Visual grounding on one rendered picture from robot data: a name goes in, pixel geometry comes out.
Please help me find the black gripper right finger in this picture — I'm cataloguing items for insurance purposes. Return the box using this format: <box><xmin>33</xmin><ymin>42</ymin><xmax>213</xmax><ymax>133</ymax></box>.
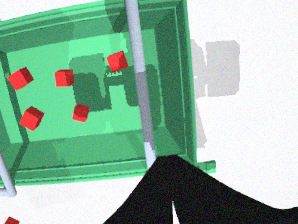
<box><xmin>168</xmin><ymin>155</ymin><xmax>298</xmax><ymax>224</ymax></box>

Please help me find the green plastic tray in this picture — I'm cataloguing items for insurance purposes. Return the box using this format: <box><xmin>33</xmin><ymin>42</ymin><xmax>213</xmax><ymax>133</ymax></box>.
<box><xmin>0</xmin><ymin>0</ymin><xmax>217</xmax><ymax>186</ymax></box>

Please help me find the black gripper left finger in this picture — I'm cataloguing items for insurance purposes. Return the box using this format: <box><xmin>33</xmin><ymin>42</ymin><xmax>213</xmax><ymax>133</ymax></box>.
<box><xmin>104</xmin><ymin>156</ymin><xmax>173</xmax><ymax>224</ymax></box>

